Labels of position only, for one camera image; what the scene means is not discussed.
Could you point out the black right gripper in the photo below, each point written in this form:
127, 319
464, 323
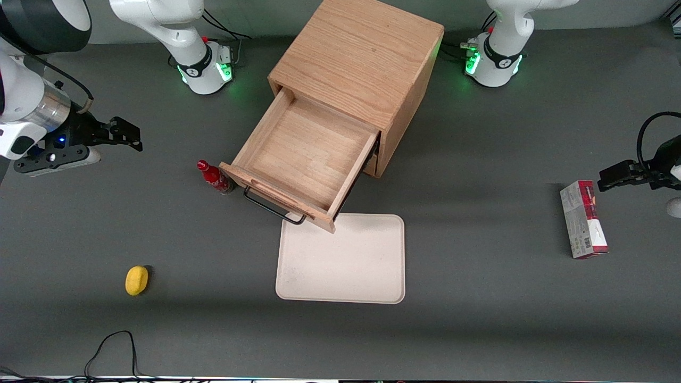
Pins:
76, 131

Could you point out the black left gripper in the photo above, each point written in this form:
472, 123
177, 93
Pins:
663, 163

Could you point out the wooden drawer with grip groove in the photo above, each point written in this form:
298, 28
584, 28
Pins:
308, 151

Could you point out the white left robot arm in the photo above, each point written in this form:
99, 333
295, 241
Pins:
503, 48

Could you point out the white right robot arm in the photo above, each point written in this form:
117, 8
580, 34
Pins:
186, 32

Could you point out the plain wooden drawer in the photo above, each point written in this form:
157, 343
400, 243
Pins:
372, 166

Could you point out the oak wooden drawer cabinet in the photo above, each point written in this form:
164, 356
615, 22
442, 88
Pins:
362, 53

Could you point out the red plaid cardboard box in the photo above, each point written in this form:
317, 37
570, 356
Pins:
582, 221

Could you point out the red cola bottle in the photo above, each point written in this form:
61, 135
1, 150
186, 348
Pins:
212, 174

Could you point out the yellow toy lemon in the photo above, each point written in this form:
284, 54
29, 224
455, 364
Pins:
136, 280

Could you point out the cream rectangular tray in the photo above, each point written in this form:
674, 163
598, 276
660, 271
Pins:
346, 266

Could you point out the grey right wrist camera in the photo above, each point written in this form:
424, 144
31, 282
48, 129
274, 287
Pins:
58, 158

